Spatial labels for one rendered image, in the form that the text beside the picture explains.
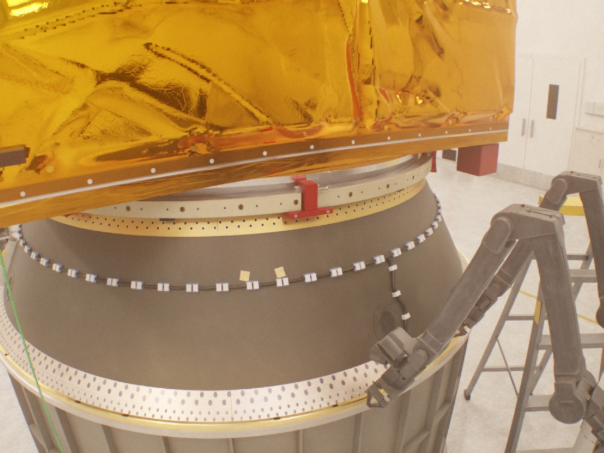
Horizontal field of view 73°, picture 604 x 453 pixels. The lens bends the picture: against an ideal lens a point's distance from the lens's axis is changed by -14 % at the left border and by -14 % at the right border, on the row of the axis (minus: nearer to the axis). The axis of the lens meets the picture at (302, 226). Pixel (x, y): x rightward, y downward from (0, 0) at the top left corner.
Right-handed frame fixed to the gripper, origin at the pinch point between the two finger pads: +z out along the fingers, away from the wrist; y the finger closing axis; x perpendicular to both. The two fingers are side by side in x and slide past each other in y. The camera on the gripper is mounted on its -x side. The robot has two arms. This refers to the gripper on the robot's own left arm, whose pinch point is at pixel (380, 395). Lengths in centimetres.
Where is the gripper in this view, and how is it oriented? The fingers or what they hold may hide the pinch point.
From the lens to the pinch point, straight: 131.8
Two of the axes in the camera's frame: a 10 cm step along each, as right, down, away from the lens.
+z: -3.6, 6.9, 6.2
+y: -7.0, 2.4, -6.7
